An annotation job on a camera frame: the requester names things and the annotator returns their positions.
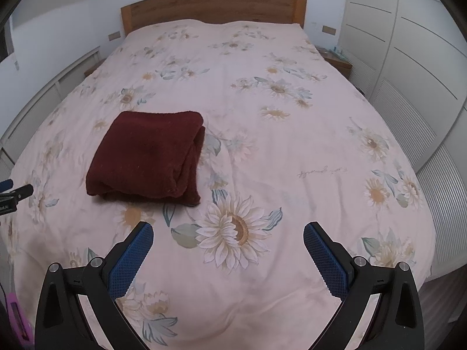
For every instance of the white wardrobe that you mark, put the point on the white wardrobe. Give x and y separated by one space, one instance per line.
408 62

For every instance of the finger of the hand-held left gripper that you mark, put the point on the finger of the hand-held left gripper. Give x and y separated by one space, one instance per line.
6 185
21 191

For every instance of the floral duvet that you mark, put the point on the floral duvet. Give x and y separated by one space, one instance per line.
255 153

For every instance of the wooden bed headboard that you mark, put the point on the wooden bed headboard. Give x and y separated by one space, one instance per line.
215 9

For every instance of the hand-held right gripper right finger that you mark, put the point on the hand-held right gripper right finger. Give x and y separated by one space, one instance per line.
325 259

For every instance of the dark red towel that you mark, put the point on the dark red towel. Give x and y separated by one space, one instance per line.
146 155

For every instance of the wooden nightstand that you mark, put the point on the wooden nightstand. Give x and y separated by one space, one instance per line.
337 59

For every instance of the beige wall socket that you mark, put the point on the beige wall socket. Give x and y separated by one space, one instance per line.
329 29
114 35

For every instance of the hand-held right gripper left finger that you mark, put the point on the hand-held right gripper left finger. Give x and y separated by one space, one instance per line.
132 259

